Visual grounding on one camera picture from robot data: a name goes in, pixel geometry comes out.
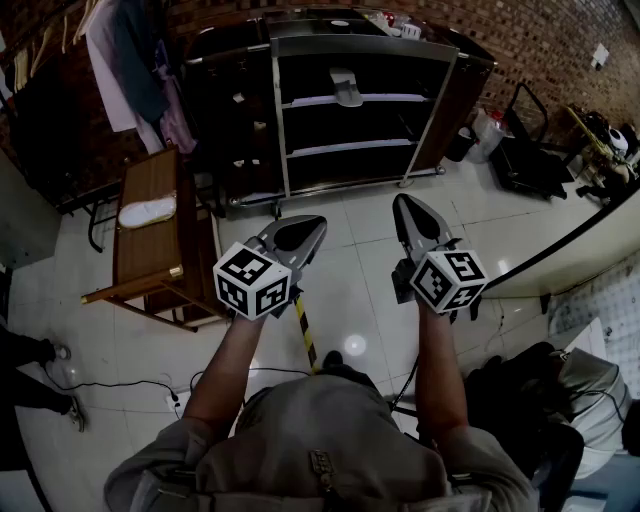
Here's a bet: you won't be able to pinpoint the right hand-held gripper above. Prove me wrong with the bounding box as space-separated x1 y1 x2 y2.
391 193 490 326

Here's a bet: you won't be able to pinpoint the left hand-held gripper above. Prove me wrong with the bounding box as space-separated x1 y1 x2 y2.
212 214 329 322

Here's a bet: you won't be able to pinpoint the white slipper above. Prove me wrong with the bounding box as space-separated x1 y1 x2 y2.
117 196 177 231
329 68 365 109

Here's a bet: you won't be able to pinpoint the person's left forearm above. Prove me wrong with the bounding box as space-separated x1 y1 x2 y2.
182 313 271 441

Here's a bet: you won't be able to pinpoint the person's right forearm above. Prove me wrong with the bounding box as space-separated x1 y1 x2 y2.
415 299 469 437

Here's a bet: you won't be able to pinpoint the black trash bin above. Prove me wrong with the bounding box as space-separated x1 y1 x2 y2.
444 125 479 164

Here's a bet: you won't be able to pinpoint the yellow black floor tape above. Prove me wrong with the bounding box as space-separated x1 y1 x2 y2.
293 297 321 375

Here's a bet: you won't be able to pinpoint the clear plastic bag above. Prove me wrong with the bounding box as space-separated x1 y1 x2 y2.
464 107 516 164

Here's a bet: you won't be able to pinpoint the black platform trolley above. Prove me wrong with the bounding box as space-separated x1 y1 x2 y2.
492 82 576 201

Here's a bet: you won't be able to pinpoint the person's dark trousers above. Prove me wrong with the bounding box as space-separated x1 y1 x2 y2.
314 363 382 397

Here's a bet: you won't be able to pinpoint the white table with black edge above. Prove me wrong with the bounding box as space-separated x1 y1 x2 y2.
479 182 640 301

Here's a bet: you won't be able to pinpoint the purple hanging garment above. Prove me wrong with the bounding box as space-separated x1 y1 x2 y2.
154 39 199 156

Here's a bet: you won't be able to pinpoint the person's grey shirt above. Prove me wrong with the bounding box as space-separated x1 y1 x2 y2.
102 372 541 512

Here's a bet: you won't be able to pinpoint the black metal clothes rack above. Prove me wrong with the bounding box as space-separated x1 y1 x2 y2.
54 177 124 254

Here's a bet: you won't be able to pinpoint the black bag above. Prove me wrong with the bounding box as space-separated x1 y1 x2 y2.
462 342 586 494

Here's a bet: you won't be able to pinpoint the dark blue hanging garment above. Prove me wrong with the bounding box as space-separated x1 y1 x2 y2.
117 0 174 124

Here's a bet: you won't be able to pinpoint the metal chest clip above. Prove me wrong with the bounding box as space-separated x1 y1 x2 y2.
308 448 337 496

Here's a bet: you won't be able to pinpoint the grey fabric bag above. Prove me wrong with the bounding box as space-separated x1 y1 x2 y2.
549 344 634 481

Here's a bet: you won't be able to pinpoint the white hanging garment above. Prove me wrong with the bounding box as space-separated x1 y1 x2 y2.
85 0 166 151

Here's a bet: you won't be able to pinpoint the dark hanging garments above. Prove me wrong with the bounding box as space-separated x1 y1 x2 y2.
9 49 121 211

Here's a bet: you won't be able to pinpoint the row of wooden hangers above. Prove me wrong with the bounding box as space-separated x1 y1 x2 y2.
12 0 99 94

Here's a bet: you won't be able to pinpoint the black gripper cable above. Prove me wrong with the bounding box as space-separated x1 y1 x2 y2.
387 349 421 416

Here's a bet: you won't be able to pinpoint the thin black floor cable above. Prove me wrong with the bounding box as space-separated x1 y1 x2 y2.
44 367 176 401

